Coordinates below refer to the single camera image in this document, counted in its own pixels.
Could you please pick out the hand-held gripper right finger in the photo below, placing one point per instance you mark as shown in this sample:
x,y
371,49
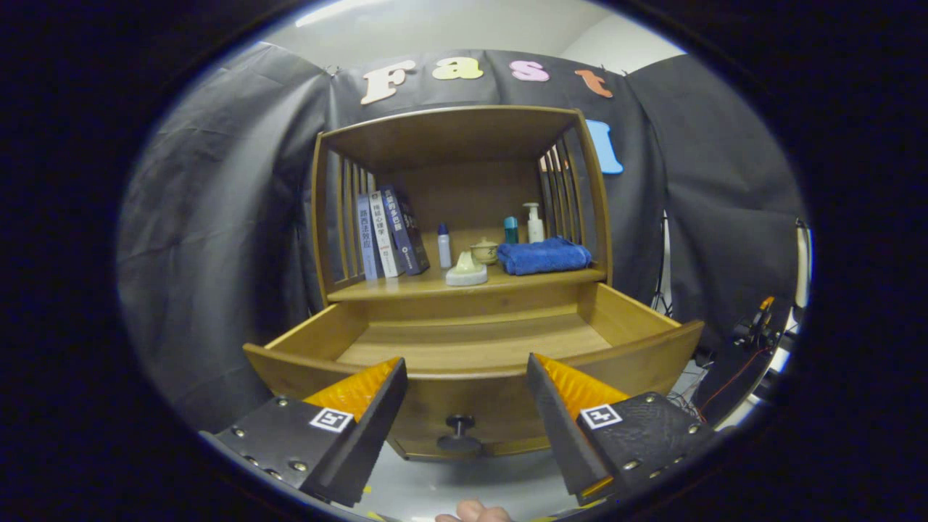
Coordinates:
x,y
560,428

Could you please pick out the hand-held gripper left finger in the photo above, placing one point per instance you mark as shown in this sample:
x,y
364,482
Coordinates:
x,y
374,433

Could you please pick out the black round drawer knob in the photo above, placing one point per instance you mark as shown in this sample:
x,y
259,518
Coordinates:
x,y
460,435

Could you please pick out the wooden drawer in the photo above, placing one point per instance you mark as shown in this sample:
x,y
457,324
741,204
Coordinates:
x,y
471,341

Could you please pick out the wooden countertop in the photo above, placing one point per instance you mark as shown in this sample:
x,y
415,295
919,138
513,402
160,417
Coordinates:
x,y
413,285

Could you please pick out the wooden cabinet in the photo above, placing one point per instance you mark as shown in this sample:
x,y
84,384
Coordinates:
x,y
464,188

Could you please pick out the blue folded towel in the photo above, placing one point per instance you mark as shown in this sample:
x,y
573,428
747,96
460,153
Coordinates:
x,y
544,256

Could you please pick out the light blue book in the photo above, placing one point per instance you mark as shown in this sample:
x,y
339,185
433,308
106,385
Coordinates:
x,y
367,246

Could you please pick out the cream lidded teacup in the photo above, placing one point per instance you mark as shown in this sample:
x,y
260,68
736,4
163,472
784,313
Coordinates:
x,y
484,252

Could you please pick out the white book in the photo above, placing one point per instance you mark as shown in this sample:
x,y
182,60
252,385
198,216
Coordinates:
x,y
384,239

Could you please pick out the white bottle with blue cap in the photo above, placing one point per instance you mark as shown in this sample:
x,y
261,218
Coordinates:
x,y
444,250

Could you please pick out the white pump bottle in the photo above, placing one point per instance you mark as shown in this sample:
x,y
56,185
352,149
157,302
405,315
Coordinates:
x,y
535,226

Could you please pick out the teal bottle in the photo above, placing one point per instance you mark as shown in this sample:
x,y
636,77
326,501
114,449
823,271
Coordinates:
x,y
511,230

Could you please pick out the dark blue book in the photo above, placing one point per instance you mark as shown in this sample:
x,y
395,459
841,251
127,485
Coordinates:
x,y
404,232

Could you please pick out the black device with orange part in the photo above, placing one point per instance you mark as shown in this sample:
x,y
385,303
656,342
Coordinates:
x,y
757,326

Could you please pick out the black backdrop cloth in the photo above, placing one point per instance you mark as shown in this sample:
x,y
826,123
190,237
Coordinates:
x,y
217,239

